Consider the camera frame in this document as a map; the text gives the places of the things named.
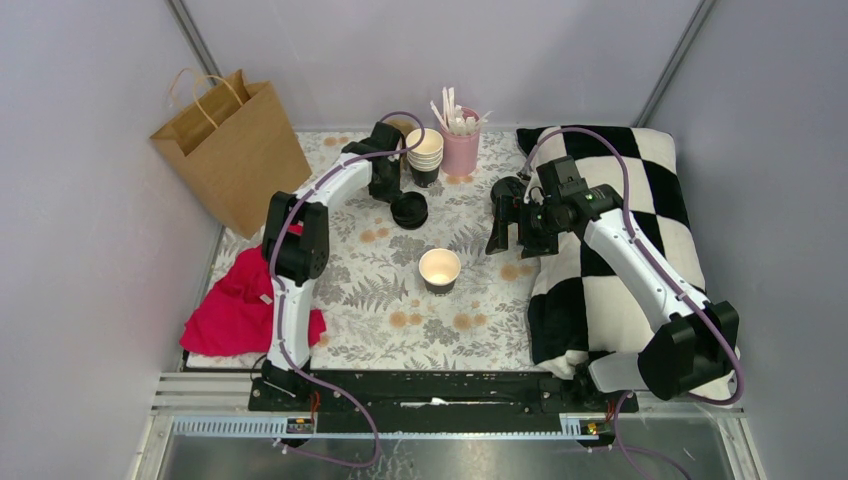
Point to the red cloth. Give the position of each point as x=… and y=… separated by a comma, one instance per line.
x=235, y=315

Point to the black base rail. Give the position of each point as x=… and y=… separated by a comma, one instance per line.
x=431, y=402

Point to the stack of paper cups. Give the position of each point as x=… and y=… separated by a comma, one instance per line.
x=425, y=159

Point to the pink straw holder cup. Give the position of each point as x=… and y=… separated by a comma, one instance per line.
x=459, y=154

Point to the stack of black lids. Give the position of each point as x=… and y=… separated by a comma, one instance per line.
x=409, y=211

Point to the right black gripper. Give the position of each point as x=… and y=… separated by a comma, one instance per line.
x=533, y=247

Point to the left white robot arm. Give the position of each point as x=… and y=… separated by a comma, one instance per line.
x=296, y=245

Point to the brown cardboard cup carrier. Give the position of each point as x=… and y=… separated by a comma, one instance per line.
x=404, y=126

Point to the black paper coffee cup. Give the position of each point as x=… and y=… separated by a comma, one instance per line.
x=507, y=209

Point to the floral table mat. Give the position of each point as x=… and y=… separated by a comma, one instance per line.
x=377, y=311

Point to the brown paper bag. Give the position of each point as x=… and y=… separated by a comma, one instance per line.
x=234, y=147

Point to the black cup lid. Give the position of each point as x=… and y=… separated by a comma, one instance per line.
x=510, y=186

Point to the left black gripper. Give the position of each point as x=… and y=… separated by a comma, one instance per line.
x=389, y=193

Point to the wrapped paper straws bundle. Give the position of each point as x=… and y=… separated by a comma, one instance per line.
x=456, y=119

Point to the black white checkered pillow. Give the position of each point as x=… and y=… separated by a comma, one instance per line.
x=578, y=306

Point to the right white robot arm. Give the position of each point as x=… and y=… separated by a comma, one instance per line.
x=692, y=350

